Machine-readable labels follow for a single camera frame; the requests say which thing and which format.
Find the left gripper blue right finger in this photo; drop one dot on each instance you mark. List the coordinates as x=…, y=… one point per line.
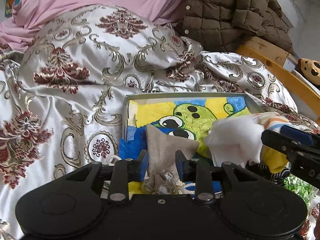
x=186, y=168

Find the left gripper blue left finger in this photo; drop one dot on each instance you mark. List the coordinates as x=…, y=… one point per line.
x=137, y=168

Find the grey cloth pouch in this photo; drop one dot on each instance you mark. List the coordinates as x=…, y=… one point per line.
x=162, y=172

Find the white cloth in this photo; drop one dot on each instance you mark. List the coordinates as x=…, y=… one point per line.
x=236, y=140

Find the orange trimmed cloth bib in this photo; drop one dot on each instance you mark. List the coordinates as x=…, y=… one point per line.
x=274, y=160

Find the striped colourful sock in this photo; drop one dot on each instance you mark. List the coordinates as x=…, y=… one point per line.
x=271, y=120

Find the person's right hand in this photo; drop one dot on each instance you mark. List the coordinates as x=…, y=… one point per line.
x=316, y=230

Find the black white striped sock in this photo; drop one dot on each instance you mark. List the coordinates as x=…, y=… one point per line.
x=263, y=171

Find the green box with cartoon cloth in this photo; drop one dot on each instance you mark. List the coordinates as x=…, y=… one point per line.
x=189, y=118

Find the mouse plush toy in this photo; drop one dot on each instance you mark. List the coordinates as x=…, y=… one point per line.
x=310, y=69

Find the white shelf board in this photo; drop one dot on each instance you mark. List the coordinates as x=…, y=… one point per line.
x=305, y=78

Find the floral satin bedspread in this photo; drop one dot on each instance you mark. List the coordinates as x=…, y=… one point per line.
x=46, y=132

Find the floral satin pillow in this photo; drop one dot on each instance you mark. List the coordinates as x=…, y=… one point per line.
x=106, y=45

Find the white air conditioner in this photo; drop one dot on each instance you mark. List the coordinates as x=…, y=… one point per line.
x=294, y=12

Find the brown quilted puffer jacket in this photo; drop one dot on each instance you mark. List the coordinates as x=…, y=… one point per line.
x=221, y=25

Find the pink hanging sheet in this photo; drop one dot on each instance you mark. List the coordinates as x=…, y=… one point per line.
x=29, y=16

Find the wooden bed frame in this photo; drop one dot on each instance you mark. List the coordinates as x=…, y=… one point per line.
x=282, y=64

